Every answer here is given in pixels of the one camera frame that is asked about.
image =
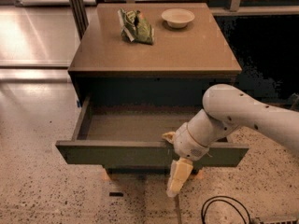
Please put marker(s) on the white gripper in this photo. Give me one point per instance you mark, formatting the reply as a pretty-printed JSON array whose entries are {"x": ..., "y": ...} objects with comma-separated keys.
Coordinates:
[{"x": 188, "y": 144}]

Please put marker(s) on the green top drawer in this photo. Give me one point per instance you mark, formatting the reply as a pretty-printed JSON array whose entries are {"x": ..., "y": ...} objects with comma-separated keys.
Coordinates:
[{"x": 124, "y": 137}]

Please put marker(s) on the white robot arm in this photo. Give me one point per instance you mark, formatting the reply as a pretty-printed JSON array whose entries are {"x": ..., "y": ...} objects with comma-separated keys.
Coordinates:
[{"x": 225, "y": 109}]

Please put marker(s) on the brown drawer cabinet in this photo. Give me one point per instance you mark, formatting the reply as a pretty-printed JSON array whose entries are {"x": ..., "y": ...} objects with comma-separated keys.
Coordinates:
[{"x": 175, "y": 70}]

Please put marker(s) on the green crumpled chip bag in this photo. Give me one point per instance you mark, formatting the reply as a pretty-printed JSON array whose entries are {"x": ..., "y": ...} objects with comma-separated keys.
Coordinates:
[{"x": 135, "y": 27}]

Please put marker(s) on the white ceramic bowl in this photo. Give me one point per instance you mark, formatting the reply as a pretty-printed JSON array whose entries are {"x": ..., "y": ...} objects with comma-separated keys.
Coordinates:
[{"x": 177, "y": 18}]

